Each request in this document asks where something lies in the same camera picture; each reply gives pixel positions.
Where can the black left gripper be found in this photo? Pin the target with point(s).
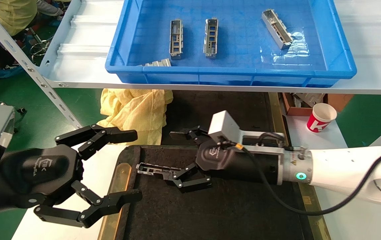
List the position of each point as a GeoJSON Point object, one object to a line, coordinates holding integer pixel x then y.
{"type": "Point", "coordinates": [37, 173]}

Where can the yellow crumpled cloth garment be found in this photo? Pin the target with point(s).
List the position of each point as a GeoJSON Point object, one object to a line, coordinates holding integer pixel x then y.
{"type": "Point", "coordinates": [133, 113]}

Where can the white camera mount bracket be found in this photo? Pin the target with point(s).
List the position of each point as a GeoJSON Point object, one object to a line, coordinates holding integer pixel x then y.
{"type": "Point", "coordinates": [248, 140]}

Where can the blue plastic tray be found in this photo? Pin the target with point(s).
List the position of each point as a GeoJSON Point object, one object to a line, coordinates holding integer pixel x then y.
{"type": "Point", "coordinates": [237, 76]}

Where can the silver metal channel part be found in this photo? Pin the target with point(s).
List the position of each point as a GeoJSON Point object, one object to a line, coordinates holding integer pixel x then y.
{"type": "Point", "coordinates": [158, 63]}
{"type": "Point", "coordinates": [210, 53]}
{"type": "Point", "coordinates": [139, 168]}
{"type": "Point", "coordinates": [277, 30]}
{"type": "Point", "coordinates": [175, 55]}

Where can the clear plastic bag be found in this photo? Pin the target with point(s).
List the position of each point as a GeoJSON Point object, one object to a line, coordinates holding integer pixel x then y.
{"type": "Point", "coordinates": [293, 56]}

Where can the black chair caster leg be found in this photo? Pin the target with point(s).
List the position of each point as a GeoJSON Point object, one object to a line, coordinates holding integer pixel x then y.
{"type": "Point", "coordinates": [21, 109]}

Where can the blue shoe cover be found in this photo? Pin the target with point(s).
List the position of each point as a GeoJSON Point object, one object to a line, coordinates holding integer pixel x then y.
{"type": "Point", "coordinates": [54, 22]}
{"type": "Point", "coordinates": [8, 71]}

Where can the red white paper cup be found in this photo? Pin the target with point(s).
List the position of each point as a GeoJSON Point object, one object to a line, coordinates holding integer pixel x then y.
{"type": "Point", "coordinates": [318, 123]}

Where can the grey sheet metal bracket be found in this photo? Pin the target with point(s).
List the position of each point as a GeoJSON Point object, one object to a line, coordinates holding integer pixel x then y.
{"type": "Point", "coordinates": [310, 98]}

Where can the person in yellow coat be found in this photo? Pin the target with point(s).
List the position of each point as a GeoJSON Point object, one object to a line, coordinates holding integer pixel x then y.
{"type": "Point", "coordinates": [7, 13]}

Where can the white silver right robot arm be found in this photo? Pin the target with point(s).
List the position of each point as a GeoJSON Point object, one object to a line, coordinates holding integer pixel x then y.
{"type": "Point", "coordinates": [343, 166]}

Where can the brown cardboard box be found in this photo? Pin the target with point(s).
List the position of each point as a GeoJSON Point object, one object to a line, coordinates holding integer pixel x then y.
{"type": "Point", "coordinates": [297, 111]}

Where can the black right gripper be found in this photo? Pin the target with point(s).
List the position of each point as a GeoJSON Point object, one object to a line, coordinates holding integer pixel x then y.
{"type": "Point", "coordinates": [223, 160]}

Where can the chrome stool base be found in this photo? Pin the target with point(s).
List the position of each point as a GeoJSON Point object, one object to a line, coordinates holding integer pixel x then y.
{"type": "Point", "coordinates": [34, 34]}

